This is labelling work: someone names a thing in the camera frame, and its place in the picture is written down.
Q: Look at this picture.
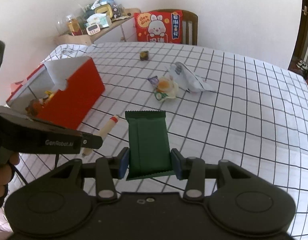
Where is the dark green snack packet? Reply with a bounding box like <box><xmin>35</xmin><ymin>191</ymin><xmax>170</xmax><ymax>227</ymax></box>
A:
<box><xmin>125</xmin><ymin>111</ymin><xmax>174</xmax><ymax>180</ymax></box>

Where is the white snack wrapper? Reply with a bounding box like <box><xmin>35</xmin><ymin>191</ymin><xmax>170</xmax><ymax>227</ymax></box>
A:
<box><xmin>168</xmin><ymin>62</ymin><xmax>215</xmax><ymax>93</ymax></box>

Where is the person's left hand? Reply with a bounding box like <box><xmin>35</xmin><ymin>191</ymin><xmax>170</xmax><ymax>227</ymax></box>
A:
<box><xmin>0</xmin><ymin>153</ymin><xmax>20</xmax><ymax>208</ymax></box>

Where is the orange brown snack packet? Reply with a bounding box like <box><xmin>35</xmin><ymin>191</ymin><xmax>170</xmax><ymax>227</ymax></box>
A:
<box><xmin>25</xmin><ymin>98</ymin><xmax>47</xmax><ymax>116</ymax></box>

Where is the sausage stick red tip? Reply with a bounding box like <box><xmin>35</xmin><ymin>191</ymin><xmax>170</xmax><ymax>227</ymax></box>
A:
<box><xmin>82</xmin><ymin>115</ymin><xmax>120</xmax><ymax>157</ymax></box>

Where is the red yellow chip bag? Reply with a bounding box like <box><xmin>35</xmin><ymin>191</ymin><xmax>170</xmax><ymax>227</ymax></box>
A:
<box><xmin>38</xmin><ymin>90</ymin><xmax>56</xmax><ymax>106</ymax></box>

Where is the red white cardboard box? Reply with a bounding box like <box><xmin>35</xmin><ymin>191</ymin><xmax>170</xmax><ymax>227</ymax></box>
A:
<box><xmin>6</xmin><ymin>56</ymin><xmax>105</xmax><ymax>129</ymax></box>

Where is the checkered white tablecloth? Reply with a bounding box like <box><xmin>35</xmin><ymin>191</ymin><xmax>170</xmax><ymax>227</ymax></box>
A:
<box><xmin>9</xmin><ymin>42</ymin><xmax>308</xmax><ymax>239</ymax></box>

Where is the egg pastry clear packet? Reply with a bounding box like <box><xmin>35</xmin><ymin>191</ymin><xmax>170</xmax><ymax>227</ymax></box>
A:
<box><xmin>154</xmin><ymin>77</ymin><xmax>179</xmax><ymax>101</ymax></box>

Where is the purple candy wrapper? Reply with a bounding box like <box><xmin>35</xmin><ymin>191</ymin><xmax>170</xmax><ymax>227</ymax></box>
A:
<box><xmin>147</xmin><ymin>76</ymin><xmax>159</xmax><ymax>87</ymax></box>

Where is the small brown gold candy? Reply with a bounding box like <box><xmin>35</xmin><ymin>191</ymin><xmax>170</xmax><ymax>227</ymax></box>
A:
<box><xmin>140</xmin><ymin>50</ymin><xmax>149</xmax><ymax>61</ymax></box>

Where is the clear glass bowl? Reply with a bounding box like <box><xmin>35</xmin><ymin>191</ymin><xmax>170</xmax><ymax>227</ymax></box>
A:
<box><xmin>55</xmin><ymin>10</ymin><xmax>84</xmax><ymax>36</ymax></box>

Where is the orange juice bottle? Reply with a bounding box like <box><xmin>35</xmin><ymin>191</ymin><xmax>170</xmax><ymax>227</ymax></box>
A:
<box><xmin>66</xmin><ymin>15</ymin><xmax>83</xmax><ymax>36</ymax></box>

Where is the pink digital timer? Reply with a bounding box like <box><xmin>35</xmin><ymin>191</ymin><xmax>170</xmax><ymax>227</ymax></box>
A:
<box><xmin>86</xmin><ymin>23</ymin><xmax>101</xmax><ymax>36</ymax></box>

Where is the low wooden side cabinet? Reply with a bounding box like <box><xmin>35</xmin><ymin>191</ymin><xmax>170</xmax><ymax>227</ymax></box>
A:
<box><xmin>54</xmin><ymin>8</ymin><xmax>141</xmax><ymax>46</ymax></box>

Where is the tissue pack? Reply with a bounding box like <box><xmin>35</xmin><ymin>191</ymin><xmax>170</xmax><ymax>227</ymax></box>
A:
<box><xmin>85</xmin><ymin>14</ymin><xmax>112</xmax><ymax>29</ymax></box>

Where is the red rabbit cushion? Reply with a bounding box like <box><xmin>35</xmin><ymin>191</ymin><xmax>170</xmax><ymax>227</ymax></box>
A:
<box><xmin>134</xmin><ymin>10</ymin><xmax>183</xmax><ymax>44</ymax></box>

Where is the brown wooden chair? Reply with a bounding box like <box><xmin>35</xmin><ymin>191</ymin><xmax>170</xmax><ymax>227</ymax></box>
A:
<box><xmin>148</xmin><ymin>9</ymin><xmax>199</xmax><ymax>46</ymax></box>

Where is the yellow green storage tin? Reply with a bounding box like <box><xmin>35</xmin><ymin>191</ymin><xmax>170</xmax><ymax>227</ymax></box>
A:
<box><xmin>94</xmin><ymin>4</ymin><xmax>113</xmax><ymax>18</ymax></box>

